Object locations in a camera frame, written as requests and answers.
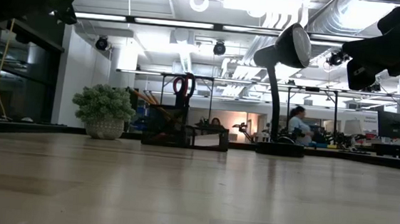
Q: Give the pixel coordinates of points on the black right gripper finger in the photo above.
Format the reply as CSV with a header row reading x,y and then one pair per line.
x,y
387,51
362,76

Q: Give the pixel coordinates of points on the black mesh desk organizer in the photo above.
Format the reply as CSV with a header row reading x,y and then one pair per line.
x,y
164,138

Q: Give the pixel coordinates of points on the black ceiling spotlight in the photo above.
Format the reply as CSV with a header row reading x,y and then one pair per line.
x,y
101,43
336,59
219,48

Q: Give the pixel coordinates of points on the white shade table lamp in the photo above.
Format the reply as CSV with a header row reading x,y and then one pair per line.
x,y
352,127

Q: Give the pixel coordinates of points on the black computer monitor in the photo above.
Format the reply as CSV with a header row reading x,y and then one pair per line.
x,y
392,125

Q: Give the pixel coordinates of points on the person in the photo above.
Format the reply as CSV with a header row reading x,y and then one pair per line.
x,y
216,122
299,127

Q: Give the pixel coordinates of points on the black desk lamp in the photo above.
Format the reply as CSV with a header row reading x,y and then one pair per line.
x,y
276,96

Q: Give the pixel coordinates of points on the green plant in white pot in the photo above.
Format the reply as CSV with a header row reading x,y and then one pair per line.
x,y
103,111

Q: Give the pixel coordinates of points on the black aluminium table frame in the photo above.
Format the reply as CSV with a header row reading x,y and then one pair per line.
x,y
41,128

